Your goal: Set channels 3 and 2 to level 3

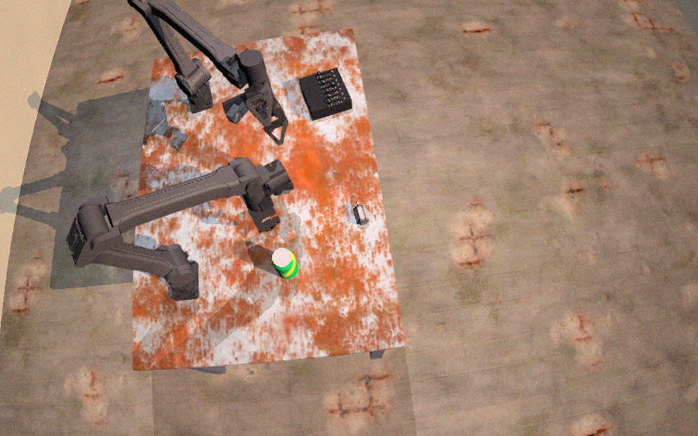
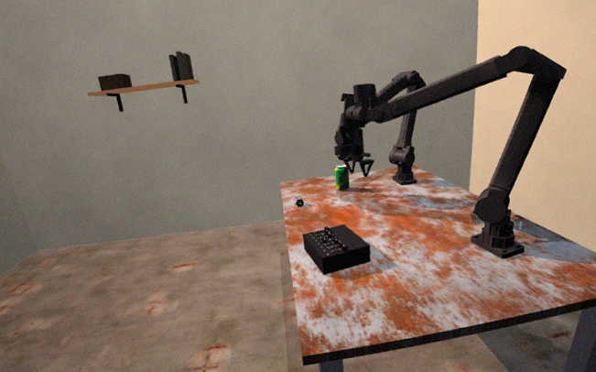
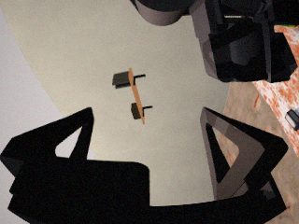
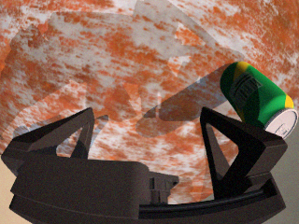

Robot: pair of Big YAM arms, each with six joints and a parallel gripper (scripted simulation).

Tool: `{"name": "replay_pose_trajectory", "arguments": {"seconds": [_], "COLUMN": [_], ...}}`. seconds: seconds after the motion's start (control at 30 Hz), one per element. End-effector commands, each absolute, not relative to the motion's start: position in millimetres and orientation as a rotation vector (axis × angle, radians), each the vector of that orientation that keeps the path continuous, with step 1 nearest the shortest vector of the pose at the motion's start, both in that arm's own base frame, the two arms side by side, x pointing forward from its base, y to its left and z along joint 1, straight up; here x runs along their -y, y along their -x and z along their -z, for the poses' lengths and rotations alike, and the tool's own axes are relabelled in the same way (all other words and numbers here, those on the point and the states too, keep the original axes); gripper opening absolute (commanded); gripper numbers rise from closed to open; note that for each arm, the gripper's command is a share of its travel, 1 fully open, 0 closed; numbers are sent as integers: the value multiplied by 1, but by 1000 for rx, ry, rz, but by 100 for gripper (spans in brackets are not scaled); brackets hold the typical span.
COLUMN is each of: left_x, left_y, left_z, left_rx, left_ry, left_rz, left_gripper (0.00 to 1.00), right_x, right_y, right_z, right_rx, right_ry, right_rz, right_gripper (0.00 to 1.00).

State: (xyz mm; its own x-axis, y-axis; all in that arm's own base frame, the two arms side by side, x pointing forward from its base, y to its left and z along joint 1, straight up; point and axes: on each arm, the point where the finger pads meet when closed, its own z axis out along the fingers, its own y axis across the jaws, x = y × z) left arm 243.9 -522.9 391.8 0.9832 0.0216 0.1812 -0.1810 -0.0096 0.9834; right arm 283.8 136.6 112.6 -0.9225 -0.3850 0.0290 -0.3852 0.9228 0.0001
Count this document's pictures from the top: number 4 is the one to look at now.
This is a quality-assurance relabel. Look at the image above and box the green drink can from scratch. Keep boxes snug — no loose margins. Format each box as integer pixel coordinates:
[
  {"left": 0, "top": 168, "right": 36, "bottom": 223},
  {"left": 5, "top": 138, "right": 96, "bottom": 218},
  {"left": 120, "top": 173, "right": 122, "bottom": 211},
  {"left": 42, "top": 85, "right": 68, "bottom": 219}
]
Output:
[{"left": 220, "top": 62, "right": 298, "bottom": 139}]

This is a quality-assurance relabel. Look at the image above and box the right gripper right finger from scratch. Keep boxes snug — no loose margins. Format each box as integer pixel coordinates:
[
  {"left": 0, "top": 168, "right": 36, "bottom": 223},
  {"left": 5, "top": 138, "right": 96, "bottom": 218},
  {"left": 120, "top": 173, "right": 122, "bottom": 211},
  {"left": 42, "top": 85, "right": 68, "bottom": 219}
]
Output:
[{"left": 200, "top": 106, "right": 288, "bottom": 200}]

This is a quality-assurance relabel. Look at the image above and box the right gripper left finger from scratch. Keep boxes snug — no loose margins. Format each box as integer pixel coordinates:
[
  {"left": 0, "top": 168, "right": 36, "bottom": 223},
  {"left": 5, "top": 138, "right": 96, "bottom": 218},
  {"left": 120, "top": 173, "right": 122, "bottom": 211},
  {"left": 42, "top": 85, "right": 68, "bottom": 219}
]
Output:
[{"left": 7, "top": 107, "right": 95, "bottom": 159}]

